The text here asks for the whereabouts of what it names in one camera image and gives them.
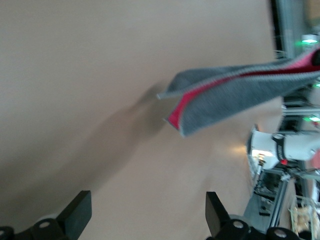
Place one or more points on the orange tan background object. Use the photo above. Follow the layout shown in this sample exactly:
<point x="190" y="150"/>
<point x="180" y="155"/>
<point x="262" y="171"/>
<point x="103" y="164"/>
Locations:
<point x="302" y="217"/>

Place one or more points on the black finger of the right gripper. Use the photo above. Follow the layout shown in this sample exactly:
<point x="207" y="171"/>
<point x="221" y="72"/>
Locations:
<point x="316" y="58"/>

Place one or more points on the aluminium frame structure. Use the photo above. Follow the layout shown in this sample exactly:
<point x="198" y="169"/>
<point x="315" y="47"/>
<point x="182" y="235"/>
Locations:
<point x="277" y="200"/>

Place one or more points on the grey and red towel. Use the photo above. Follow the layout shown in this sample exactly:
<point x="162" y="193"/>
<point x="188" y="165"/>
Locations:
<point x="225" y="105"/>

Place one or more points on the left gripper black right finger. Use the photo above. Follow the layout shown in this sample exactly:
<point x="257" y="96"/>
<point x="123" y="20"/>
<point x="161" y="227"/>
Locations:
<point x="217" y="220"/>

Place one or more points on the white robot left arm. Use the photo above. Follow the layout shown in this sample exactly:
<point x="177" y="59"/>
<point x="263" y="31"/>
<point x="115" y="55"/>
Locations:
<point x="295" y="150"/>

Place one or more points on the brown table cover sheet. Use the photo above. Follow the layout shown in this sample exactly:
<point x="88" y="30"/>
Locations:
<point x="75" y="75"/>

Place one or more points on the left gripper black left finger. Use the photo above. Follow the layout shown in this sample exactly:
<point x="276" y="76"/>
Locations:
<point x="75" y="215"/>

